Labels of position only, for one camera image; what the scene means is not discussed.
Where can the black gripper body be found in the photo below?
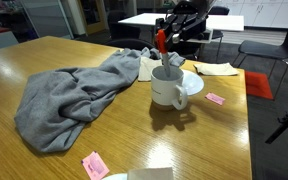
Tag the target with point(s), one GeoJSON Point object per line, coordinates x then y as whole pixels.
{"type": "Point", "coordinates": [188, 17]}

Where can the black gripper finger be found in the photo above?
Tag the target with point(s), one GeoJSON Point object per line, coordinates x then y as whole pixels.
{"type": "Point", "coordinates": [165, 26]}
{"type": "Point", "coordinates": [171, 39]}

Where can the red capped marker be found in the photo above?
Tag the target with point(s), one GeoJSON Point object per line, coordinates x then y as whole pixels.
{"type": "Point", "coordinates": [160, 40]}

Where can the white ceramic mug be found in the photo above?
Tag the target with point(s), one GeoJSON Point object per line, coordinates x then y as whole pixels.
{"type": "Point", "coordinates": [167, 91]}

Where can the beige napkin right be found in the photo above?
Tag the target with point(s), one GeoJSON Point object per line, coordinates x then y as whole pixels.
{"type": "Point", "coordinates": [146, 67]}

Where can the beige napkin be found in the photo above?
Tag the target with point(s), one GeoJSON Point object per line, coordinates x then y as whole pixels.
{"type": "Point", "coordinates": [224, 69]}
{"type": "Point", "coordinates": [146, 67]}

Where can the large white plate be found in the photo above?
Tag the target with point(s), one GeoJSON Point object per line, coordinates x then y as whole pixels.
{"type": "Point", "coordinates": [192, 82]}

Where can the beige napkin front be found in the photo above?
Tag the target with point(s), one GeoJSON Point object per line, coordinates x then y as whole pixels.
{"type": "Point", "coordinates": [224, 69]}

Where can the pink packet on table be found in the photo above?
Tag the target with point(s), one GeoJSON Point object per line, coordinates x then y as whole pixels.
{"type": "Point", "coordinates": [215, 98]}

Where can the red floor mat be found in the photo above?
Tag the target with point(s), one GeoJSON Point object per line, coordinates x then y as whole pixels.
{"type": "Point", "coordinates": [257, 85]}

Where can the grey sweatshirt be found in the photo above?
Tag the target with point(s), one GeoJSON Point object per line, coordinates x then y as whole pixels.
{"type": "Point", "coordinates": [57, 104]}

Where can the brown napkin on saucer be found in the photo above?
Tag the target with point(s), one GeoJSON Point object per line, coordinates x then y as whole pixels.
{"type": "Point", "coordinates": [151, 174]}

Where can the small white saucer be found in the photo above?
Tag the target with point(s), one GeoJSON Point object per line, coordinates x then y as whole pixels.
{"type": "Point", "coordinates": [119, 176]}

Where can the pink packet near saucer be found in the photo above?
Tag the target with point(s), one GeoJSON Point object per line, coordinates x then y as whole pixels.
{"type": "Point", "coordinates": [95, 166]}

